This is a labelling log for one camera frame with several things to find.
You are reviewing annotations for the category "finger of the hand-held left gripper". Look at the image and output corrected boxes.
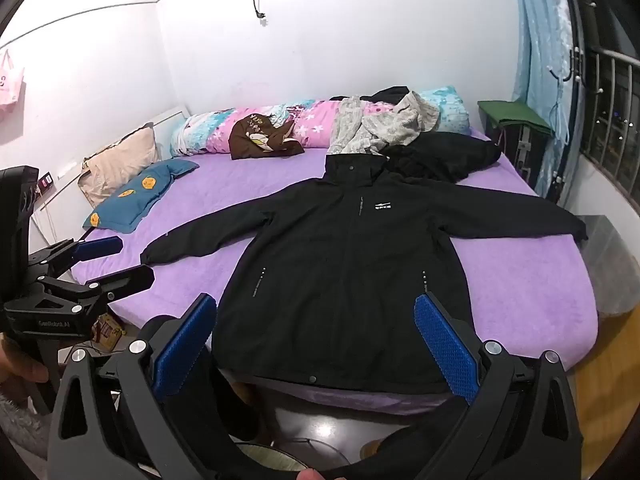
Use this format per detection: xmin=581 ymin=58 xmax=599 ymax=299
xmin=35 ymin=265 xmax=156 ymax=318
xmin=30 ymin=236 xmax=124 ymax=281

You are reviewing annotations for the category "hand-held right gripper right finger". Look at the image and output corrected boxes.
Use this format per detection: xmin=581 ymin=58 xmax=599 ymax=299
xmin=414 ymin=294 xmax=583 ymax=480

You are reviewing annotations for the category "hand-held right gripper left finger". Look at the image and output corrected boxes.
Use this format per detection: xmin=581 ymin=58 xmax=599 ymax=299
xmin=47 ymin=292 xmax=226 ymax=480

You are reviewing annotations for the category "black jacket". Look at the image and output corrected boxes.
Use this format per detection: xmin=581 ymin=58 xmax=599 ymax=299
xmin=140 ymin=152 xmax=588 ymax=396

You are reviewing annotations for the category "metal clothes rack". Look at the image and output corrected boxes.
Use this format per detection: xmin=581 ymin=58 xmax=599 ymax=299
xmin=565 ymin=0 xmax=640 ymax=196

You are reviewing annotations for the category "person's left hand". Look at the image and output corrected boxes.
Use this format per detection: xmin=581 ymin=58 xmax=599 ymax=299
xmin=0 ymin=335 xmax=52 ymax=386

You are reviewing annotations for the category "blue pillow with orange print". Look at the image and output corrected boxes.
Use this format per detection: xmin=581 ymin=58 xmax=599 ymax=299
xmin=82 ymin=160 xmax=201 ymax=233

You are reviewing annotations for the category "cardboard box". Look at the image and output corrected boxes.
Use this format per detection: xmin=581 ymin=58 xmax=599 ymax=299
xmin=92 ymin=312 xmax=126 ymax=353

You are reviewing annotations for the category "beige pillow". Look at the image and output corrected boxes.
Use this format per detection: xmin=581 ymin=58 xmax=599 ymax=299
xmin=80 ymin=122 xmax=161 ymax=208

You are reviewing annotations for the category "purple fleece blanket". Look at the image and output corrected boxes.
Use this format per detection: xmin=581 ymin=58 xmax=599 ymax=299
xmin=70 ymin=127 xmax=601 ymax=416

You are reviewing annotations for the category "pink bag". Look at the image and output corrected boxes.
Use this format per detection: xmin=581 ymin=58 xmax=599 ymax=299
xmin=0 ymin=50 xmax=26 ymax=113

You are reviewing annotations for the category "white bed headboard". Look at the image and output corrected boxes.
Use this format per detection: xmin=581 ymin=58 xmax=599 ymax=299
xmin=150 ymin=105 xmax=192 ymax=133

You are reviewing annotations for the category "grey fluffy rug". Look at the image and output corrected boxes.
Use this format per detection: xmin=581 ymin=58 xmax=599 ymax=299
xmin=0 ymin=390 xmax=56 ymax=461

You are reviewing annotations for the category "brown printed garment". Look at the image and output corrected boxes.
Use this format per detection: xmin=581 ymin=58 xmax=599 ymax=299
xmin=229 ymin=112 xmax=306 ymax=161

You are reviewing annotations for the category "black crumpled garment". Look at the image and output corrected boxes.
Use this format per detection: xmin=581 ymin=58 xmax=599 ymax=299
xmin=372 ymin=86 xmax=503 ymax=183

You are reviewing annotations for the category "grey garment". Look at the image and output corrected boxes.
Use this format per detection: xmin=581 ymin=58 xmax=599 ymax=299
xmin=327 ymin=91 xmax=441 ymax=156

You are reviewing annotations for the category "green cloth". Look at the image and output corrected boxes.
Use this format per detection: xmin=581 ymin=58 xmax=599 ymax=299
xmin=477 ymin=100 xmax=556 ymax=137

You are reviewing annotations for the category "floral rolled quilt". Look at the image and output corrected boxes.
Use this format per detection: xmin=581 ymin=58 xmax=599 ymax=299
xmin=169 ymin=85 xmax=472 ymax=158

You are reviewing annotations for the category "light blue curtain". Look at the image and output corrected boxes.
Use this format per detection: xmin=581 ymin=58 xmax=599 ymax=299
xmin=510 ymin=0 xmax=586 ymax=208

